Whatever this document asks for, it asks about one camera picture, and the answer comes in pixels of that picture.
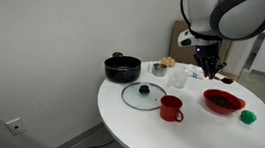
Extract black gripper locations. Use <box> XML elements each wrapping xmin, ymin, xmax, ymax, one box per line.
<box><xmin>191</xmin><ymin>40</ymin><xmax>230</xmax><ymax>82</ymax></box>

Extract red handled metal spoon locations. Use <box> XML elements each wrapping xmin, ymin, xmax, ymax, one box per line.
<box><xmin>213</xmin><ymin>74</ymin><xmax>235</xmax><ymax>85</ymax></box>

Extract red bowl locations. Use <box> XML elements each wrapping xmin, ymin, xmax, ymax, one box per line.
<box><xmin>201</xmin><ymin>87</ymin><xmax>246</xmax><ymax>118</ymax></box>

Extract white cloth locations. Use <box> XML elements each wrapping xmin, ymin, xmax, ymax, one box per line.
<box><xmin>182</xmin><ymin>63</ymin><xmax>215</xmax><ymax>82</ymax></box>

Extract clear plastic measuring cup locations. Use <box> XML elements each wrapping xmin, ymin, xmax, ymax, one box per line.
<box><xmin>167</xmin><ymin>66</ymin><xmax>190</xmax><ymax>90</ymax></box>

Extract dark beans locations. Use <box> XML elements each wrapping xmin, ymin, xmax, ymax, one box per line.
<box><xmin>205</xmin><ymin>94</ymin><xmax>238</xmax><ymax>111</ymax></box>

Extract cardboard box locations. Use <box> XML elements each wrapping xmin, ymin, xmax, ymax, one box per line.
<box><xmin>168</xmin><ymin>18</ymin><xmax>241</xmax><ymax>76</ymax></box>

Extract orange toy tomato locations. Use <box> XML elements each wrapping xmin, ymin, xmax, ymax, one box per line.
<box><xmin>237</xmin><ymin>98</ymin><xmax>247</xmax><ymax>110</ymax></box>

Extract steel measuring cup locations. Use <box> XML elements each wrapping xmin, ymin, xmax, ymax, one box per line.
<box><xmin>150</xmin><ymin>61</ymin><xmax>169</xmax><ymax>79</ymax></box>

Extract red mug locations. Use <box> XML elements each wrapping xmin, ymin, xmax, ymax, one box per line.
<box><xmin>157</xmin><ymin>93</ymin><xmax>187</xmax><ymax>124</ymax></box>

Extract green toy broccoli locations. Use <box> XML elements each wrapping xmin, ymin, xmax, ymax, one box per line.
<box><xmin>239</xmin><ymin>109</ymin><xmax>258</xmax><ymax>126</ymax></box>

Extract glass pot lid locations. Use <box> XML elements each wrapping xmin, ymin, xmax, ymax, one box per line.
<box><xmin>119</xmin><ymin>79</ymin><xmax>168</xmax><ymax>114</ymax></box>

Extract black cooking pot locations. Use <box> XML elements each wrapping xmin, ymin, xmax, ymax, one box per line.
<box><xmin>102</xmin><ymin>50</ymin><xmax>144</xmax><ymax>86</ymax></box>

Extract metal door frame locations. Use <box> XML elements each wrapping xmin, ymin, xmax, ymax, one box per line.
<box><xmin>236</xmin><ymin>27</ymin><xmax>265</xmax><ymax>82</ymax></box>

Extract black floor cable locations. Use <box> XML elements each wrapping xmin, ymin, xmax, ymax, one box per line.
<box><xmin>72</xmin><ymin>134</ymin><xmax>116</xmax><ymax>148</ymax></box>

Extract white wall outlet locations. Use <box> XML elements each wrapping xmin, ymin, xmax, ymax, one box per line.
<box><xmin>4</xmin><ymin>115</ymin><xmax>29</xmax><ymax>138</ymax></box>

